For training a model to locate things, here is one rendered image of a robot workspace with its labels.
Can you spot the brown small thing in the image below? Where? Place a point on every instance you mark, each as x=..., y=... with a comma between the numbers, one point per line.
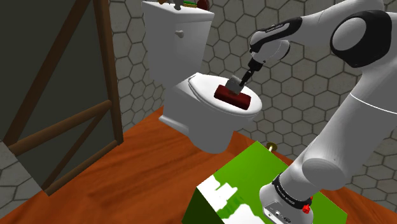
x=163, y=1

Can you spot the brass round knob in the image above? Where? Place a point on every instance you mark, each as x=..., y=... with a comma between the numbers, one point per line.
x=272, y=145

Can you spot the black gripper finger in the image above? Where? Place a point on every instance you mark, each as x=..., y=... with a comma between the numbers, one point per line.
x=246, y=78

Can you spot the green robot stand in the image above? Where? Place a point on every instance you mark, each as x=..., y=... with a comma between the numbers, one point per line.
x=254, y=173

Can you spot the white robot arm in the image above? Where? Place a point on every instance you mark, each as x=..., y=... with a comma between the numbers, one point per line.
x=347, y=124

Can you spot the white toilet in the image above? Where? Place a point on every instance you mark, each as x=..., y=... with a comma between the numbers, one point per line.
x=180, y=49

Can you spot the brown wooden frame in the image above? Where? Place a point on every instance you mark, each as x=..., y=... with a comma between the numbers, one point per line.
x=107, y=62

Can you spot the green flat thing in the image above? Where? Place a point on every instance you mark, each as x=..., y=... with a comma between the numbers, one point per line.
x=189, y=4

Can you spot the dark red block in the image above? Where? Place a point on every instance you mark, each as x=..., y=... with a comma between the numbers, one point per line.
x=235, y=100

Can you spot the dark red round thing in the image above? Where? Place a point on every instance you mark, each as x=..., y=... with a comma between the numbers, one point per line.
x=203, y=3

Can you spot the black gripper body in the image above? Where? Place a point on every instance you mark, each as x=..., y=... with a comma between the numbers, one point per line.
x=255, y=65

